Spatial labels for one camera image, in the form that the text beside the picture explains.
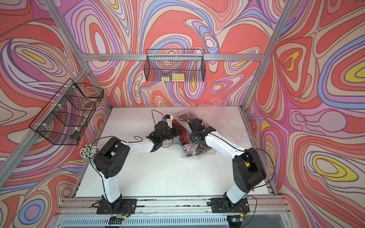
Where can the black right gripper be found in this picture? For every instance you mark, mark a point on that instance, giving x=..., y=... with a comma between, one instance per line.
x=193, y=137

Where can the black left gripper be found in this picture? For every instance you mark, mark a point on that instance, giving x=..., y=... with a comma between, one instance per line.
x=175, y=131

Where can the clear plastic vacuum bag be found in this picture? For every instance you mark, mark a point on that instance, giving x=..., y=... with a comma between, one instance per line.
x=214, y=141

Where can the red black plaid shirt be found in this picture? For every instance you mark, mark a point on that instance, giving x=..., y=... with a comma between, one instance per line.
x=189, y=149

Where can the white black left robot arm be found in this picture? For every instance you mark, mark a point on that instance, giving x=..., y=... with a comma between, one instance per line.
x=111, y=158

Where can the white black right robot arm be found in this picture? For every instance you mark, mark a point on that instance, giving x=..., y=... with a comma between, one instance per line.
x=247, y=166

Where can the yellow block in basket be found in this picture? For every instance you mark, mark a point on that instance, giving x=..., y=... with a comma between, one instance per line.
x=175, y=77

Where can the bundle of rods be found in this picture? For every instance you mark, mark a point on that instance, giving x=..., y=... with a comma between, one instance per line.
x=89, y=152

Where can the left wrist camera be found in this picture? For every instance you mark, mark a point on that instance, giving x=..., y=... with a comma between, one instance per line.
x=169, y=119

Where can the black wire basket back wall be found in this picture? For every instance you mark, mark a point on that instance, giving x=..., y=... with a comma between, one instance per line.
x=166, y=61

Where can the black wire basket wall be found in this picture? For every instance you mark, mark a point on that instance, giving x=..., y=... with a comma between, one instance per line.
x=65, y=117
x=166, y=61

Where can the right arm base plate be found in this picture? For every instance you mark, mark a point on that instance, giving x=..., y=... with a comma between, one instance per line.
x=223, y=205

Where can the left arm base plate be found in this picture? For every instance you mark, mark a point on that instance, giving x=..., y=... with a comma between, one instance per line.
x=118, y=207

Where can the black wire basket left wall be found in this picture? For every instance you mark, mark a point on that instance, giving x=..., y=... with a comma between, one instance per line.
x=65, y=117

